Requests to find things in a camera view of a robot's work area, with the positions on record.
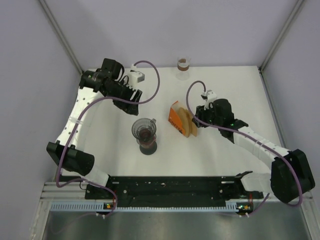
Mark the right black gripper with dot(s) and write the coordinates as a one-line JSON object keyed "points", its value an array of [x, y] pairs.
{"points": [[201, 112]]}

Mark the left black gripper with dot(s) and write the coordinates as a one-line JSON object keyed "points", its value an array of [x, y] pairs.
{"points": [[132, 109]]}

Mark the clear plastic coffee dripper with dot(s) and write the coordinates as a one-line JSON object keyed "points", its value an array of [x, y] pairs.
{"points": [[144, 130]]}

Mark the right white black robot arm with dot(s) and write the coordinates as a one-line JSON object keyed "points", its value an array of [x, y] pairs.
{"points": [[289, 175]]}

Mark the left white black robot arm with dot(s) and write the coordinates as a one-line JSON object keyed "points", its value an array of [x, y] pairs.
{"points": [[68, 151]]}

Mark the orange coffee filter box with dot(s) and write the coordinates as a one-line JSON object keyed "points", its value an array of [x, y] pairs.
{"points": [[174, 119]]}

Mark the glass cup with coffee grounds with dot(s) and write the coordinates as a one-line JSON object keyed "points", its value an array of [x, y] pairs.
{"points": [[183, 66]]}

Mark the stack of brown filters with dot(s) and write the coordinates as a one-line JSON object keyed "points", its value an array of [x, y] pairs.
{"points": [[188, 125]]}

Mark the glass carafe red collar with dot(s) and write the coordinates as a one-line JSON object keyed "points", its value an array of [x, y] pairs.
{"points": [[148, 146]]}

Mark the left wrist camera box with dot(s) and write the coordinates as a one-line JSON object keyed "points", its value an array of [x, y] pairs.
{"points": [[135, 76]]}

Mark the left aluminium frame post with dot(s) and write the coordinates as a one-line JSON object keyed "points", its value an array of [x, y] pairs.
{"points": [[60, 35]]}

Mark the aluminium frame post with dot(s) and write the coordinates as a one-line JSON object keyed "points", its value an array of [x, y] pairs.
{"points": [[298, 6], [60, 35]]}

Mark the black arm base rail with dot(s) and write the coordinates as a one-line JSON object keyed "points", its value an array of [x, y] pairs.
{"points": [[172, 191]]}

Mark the grey slotted cable duct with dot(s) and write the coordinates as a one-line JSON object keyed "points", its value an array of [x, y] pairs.
{"points": [[82, 206]]}

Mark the right aluminium frame post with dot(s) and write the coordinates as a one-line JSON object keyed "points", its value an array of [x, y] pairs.
{"points": [[298, 6]]}

